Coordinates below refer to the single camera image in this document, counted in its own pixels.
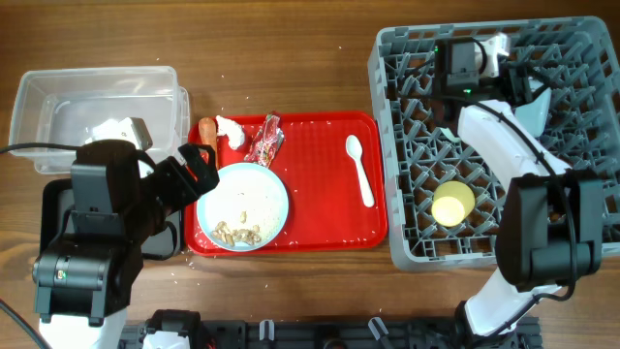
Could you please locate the clear plastic bin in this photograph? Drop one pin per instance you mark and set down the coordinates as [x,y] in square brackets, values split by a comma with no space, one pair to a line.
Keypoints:
[78,106]

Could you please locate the white plastic spoon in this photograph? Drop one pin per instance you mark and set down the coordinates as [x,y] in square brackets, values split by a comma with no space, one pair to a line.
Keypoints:
[355,151]

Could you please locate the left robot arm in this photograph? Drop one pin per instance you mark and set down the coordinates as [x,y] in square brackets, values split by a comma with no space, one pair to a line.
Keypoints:
[84,278]

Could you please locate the red serving tray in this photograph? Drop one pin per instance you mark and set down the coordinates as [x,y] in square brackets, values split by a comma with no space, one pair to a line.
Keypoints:
[326,208]

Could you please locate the crumpled white tissue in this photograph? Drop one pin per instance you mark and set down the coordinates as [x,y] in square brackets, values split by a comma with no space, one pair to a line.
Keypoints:
[232,130]

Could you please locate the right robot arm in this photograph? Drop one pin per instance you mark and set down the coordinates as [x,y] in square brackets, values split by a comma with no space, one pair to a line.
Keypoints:
[550,233]

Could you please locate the orange carrot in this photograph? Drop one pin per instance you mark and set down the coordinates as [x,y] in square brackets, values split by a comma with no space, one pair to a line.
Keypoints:
[208,134]

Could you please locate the black plastic tray bin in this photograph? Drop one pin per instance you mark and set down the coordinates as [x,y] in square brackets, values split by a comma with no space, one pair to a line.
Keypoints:
[58,202]

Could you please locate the red snack wrapper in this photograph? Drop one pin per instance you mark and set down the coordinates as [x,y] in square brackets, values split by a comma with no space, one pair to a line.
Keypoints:
[267,142]

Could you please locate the grey dishwasher rack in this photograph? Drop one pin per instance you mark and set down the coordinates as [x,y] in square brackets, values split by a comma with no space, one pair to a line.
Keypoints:
[582,128]

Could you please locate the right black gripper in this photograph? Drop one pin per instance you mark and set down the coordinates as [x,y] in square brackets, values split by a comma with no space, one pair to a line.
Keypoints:
[519,78]

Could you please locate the yellow cup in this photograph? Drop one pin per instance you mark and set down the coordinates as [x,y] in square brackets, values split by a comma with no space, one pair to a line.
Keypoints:
[453,201]

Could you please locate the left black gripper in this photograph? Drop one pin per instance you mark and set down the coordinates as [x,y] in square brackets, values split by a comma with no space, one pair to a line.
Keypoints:
[185,189]

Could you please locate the light blue bowl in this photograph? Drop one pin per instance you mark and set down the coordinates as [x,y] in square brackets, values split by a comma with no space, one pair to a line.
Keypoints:
[533,116]

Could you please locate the light blue plate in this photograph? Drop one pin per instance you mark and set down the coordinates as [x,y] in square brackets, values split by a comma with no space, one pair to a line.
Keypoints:
[245,187]

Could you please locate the green bowl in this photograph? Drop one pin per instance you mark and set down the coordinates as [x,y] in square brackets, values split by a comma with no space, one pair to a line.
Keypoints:
[450,135]

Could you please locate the peanut food scraps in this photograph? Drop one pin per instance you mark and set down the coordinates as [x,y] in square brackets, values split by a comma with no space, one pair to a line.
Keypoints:
[230,237]

